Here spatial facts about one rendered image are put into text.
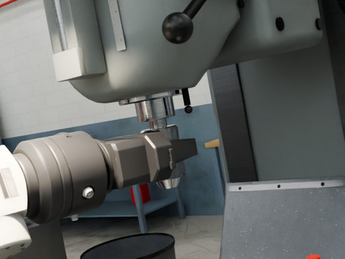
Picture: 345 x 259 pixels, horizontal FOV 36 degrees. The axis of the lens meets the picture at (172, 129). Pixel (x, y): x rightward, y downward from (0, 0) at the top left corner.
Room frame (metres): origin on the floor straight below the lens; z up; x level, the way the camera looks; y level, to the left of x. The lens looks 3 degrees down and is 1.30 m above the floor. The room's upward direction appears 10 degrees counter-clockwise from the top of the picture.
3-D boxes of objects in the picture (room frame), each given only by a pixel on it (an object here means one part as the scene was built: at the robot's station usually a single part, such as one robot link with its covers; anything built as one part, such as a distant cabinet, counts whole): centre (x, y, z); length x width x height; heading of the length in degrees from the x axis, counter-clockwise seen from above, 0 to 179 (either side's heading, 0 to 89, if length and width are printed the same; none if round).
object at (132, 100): (0.66, 0.02, 1.31); 0.09 x 0.09 x 0.01
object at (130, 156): (0.61, 0.09, 1.24); 0.13 x 0.12 x 0.10; 39
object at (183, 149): (0.64, 0.00, 1.24); 0.06 x 0.02 x 0.03; 129
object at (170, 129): (0.66, 0.02, 1.26); 0.05 x 0.05 x 0.01
